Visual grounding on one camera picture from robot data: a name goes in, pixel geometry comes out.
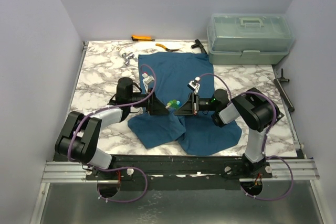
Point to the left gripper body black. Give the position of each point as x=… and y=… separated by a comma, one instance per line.
x=145, y=103

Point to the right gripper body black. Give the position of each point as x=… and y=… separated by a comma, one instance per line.
x=195, y=104

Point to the aluminium rail frame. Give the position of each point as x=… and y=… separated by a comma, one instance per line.
x=64, y=172

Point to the black clamp bar tool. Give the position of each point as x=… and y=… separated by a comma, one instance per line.
x=278, y=83

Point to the metal faucet fitting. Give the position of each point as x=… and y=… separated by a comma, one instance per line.
x=128, y=57

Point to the green plastic toolbox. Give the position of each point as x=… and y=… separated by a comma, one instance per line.
x=254, y=39

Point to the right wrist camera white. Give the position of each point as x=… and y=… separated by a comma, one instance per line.
x=194, y=85

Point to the black T-handle tool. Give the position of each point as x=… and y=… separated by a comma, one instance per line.
x=198, y=44

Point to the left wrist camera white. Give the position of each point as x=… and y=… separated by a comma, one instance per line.
x=147, y=80

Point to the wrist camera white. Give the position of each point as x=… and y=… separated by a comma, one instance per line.
x=194, y=85
x=147, y=80

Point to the blue t-shirt garment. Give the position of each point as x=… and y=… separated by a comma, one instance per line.
x=196, y=135

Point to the orange utility knife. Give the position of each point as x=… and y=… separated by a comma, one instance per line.
x=141, y=38

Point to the yellow handled pliers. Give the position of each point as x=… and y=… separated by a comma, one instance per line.
x=166, y=48

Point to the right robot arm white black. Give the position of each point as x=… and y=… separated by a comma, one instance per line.
x=258, y=112

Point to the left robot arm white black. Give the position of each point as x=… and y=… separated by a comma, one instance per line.
x=78, y=139

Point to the rainbow flower plush brooch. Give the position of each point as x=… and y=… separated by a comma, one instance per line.
x=173, y=104

